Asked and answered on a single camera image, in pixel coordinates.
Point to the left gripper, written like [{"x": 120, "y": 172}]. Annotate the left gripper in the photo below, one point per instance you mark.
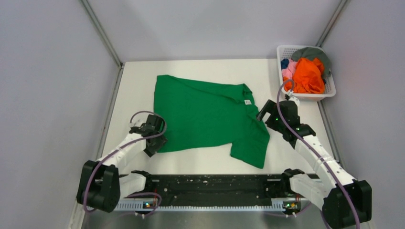
[{"x": 150, "y": 150}]

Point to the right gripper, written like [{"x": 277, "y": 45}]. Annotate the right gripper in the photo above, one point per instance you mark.
[{"x": 270, "y": 107}]

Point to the green t-shirt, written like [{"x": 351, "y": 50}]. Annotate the green t-shirt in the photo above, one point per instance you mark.
[{"x": 204, "y": 114}]

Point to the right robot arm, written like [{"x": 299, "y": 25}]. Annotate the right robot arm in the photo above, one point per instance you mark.
[{"x": 343, "y": 200}]

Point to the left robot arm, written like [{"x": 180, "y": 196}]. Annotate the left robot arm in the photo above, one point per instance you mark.
[{"x": 102, "y": 184}]

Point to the pink garment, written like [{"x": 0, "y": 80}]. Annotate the pink garment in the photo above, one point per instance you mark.
[{"x": 290, "y": 71}]

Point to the dark blue garment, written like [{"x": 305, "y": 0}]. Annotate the dark blue garment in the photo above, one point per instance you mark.
[{"x": 284, "y": 63}]

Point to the orange t-shirt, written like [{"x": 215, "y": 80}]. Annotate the orange t-shirt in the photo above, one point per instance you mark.
[{"x": 307, "y": 77}]

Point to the white plastic basket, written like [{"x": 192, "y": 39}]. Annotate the white plastic basket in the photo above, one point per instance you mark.
[{"x": 286, "y": 52}]

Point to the grey-green garment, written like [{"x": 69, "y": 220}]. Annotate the grey-green garment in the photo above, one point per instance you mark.
[{"x": 311, "y": 53}]

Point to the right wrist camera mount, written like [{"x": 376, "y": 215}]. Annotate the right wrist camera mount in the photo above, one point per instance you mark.
[{"x": 289, "y": 96}]

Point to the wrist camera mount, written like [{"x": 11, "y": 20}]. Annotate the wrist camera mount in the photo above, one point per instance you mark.
[
  {"x": 289, "y": 96},
  {"x": 136, "y": 123}
]

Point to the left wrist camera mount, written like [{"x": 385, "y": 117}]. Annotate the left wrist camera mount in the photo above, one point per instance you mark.
[{"x": 136, "y": 123}]

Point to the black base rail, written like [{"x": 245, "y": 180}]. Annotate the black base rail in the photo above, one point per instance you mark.
[{"x": 220, "y": 190}]

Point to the left corner aluminium post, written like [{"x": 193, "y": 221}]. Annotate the left corner aluminium post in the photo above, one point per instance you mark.
[{"x": 101, "y": 32}]

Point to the corner aluminium post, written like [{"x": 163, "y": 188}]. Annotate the corner aluminium post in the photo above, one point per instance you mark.
[
  {"x": 101, "y": 32},
  {"x": 333, "y": 20}
]

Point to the white cable duct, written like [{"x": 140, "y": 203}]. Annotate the white cable duct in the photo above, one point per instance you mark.
[{"x": 140, "y": 206}]

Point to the right corner aluminium post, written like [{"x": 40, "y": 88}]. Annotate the right corner aluminium post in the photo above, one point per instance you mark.
[{"x": 333, "y": 20}]

